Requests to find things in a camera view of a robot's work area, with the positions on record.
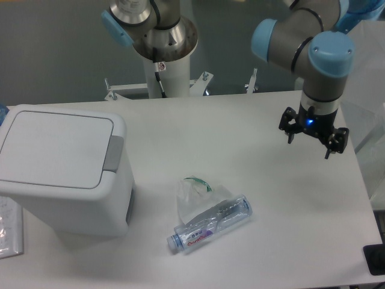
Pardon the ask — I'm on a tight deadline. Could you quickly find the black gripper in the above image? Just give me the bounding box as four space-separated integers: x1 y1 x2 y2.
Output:
279 105 350 160

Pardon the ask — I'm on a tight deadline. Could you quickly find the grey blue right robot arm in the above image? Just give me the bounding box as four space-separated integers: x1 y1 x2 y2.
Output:
251 1 384 152

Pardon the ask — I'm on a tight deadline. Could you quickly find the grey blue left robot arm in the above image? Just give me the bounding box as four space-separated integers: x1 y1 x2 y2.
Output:
101 1 355 154

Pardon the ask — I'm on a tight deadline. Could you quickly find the white plastic trash can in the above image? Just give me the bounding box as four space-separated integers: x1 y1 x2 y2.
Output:
1 105 135 237

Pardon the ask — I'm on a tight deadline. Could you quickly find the clear plastic bag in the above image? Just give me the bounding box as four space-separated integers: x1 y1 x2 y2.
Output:
176 176 235 225

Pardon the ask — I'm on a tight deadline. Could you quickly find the black device at edge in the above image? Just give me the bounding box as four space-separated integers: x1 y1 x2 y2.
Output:
363 244 384 276

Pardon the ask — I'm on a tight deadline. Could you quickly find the crushed clear water bottle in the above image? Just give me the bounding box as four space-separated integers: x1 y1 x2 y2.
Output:
167 194 253 253

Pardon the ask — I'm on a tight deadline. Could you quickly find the blue object at left edge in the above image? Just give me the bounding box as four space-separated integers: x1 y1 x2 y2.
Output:
0 104 9 126

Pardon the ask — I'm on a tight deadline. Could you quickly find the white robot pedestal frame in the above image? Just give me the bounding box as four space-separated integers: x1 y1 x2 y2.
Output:
103 55 259 102

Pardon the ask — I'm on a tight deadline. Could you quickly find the black cable on pedestal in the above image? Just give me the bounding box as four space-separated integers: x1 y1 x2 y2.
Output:
152 48 168 99

